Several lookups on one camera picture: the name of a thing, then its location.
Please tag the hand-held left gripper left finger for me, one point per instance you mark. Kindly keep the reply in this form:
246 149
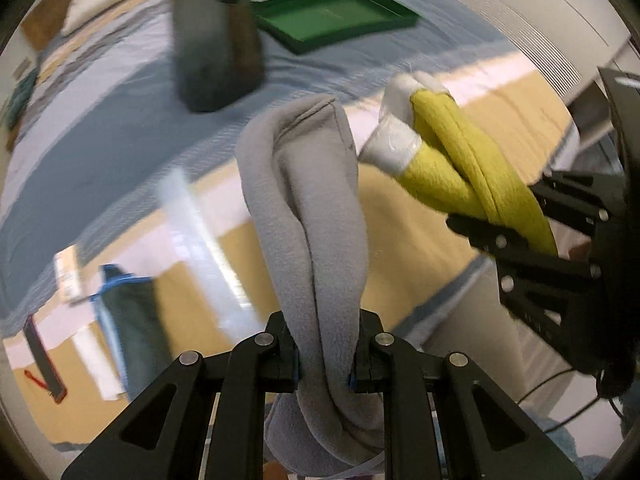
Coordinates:
280 360

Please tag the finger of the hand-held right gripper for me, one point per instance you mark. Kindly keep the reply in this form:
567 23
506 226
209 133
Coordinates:
505 245
575 200

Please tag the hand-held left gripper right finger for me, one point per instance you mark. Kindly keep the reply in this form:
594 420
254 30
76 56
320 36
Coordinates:
367 360

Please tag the yellow fleece cloth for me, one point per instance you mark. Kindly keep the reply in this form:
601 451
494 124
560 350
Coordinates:
450 170

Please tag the grey fleece cloth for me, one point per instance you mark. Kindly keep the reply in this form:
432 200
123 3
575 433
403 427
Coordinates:
310 240

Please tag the teal towel with blue trim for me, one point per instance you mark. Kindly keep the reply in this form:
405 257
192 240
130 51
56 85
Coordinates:
135 330

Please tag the white textured towel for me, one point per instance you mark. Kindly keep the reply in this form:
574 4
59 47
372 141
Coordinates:
97 365

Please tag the green tray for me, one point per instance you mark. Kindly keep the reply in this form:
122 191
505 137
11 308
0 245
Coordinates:
330 15

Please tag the clear plastic bag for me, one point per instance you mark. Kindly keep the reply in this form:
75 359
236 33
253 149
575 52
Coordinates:
210 255

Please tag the white wardrobe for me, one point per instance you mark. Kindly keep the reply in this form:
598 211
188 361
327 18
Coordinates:
540 15

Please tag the white paper card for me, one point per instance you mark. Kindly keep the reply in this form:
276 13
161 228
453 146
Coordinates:
69 275

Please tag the black phone with red edge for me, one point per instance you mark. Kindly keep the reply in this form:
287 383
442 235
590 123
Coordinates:
47 365

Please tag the striped bedspread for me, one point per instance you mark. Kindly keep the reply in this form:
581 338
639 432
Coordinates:
100 160

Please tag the dark grey cloth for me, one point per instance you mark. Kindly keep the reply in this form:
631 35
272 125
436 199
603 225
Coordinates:
215 45

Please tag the teal knitted cloth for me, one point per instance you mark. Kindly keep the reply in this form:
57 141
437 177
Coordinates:
20 100

